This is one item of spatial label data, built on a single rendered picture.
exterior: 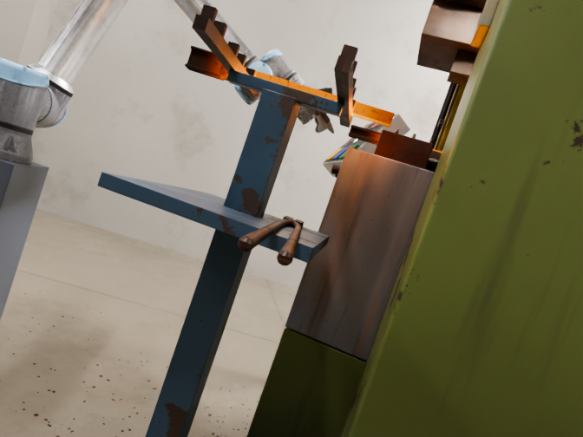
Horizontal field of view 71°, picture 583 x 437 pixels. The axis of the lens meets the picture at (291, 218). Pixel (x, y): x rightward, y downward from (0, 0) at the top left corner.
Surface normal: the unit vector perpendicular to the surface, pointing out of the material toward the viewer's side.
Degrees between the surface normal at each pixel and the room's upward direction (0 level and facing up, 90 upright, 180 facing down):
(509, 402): 90
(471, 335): 90
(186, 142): 90
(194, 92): 90
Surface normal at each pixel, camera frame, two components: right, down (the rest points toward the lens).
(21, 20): 0.15, 0.10
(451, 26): -0.24, -0.04
